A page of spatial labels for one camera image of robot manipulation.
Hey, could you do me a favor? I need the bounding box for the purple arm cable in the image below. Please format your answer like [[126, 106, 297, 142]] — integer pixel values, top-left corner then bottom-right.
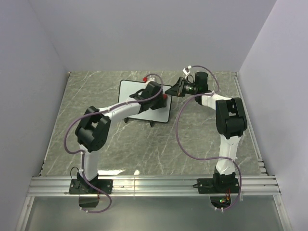
[[63, 74, 164, 214], [176, 64, 242, 212]]

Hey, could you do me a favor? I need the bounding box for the aluminium front rail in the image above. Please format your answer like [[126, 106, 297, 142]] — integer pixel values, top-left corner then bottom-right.
[[26, 175, 281, 198]]

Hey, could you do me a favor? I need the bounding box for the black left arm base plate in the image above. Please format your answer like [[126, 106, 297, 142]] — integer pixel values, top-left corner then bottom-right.
[[68, 178, 114, 195]]

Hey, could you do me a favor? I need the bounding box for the aluminium rail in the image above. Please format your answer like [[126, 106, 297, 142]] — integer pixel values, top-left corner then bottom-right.
[[26, 175, 281, 198], [233, 72, 268, 176]]

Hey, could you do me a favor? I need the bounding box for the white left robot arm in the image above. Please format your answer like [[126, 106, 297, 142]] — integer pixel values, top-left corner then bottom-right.
[[75, 80, 167, 193]]

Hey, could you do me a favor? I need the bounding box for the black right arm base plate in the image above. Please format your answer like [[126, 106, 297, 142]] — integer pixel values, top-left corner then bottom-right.
[[192, 178, 240, 194]]

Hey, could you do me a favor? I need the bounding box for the aluminium right side rail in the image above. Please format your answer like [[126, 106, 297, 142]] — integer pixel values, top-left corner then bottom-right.
[[233, 72, 268, 176]]

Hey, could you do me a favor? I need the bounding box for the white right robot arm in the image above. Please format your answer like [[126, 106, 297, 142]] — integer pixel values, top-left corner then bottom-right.
[[166, 71, 247, 193]]

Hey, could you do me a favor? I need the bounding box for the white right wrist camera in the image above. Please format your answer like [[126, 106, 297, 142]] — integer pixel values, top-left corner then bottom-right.
[[182, 65, 192, 78]]

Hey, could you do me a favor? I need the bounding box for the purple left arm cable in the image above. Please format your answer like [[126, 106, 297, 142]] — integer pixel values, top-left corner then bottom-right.
[[63, 74, 164, 214]]

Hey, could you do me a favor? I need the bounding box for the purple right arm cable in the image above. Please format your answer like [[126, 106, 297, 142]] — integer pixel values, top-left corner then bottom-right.
[[176, 64, 242, 212]]

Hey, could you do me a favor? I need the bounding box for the small white whiteboard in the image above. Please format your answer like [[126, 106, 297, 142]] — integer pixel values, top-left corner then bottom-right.
[[117, 79, 173, 124]]

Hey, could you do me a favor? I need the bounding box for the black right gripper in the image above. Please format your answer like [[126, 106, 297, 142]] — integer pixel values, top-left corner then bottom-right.
[[165, 77, 197, 98]]

